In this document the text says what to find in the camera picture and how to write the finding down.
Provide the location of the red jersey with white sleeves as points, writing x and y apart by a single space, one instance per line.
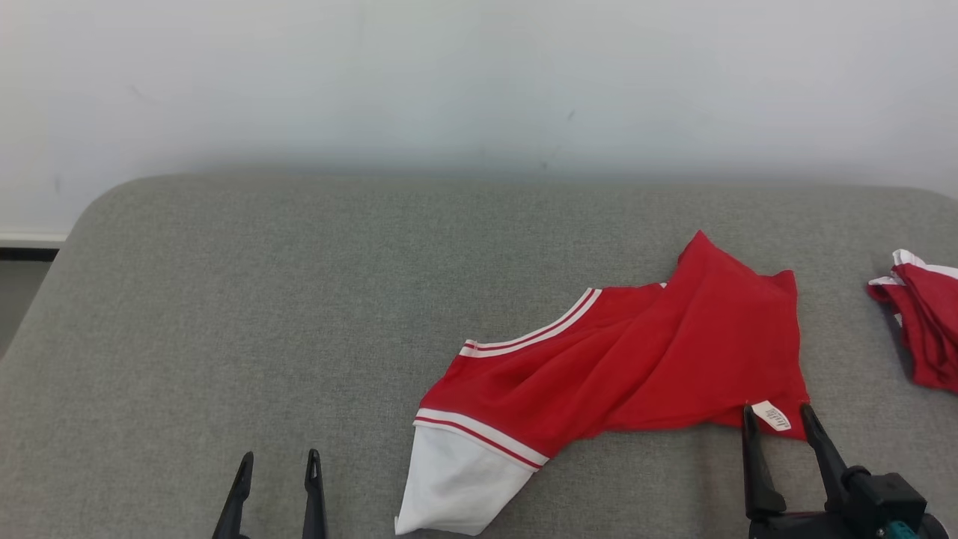
636 359

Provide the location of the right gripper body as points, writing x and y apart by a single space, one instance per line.
808 528

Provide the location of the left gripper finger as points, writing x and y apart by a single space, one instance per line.
314 509
236 509

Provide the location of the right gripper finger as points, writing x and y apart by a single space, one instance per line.
829 464
763 483

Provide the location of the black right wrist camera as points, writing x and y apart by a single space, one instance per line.
887 498

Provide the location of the red shirt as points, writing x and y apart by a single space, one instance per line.
932 322

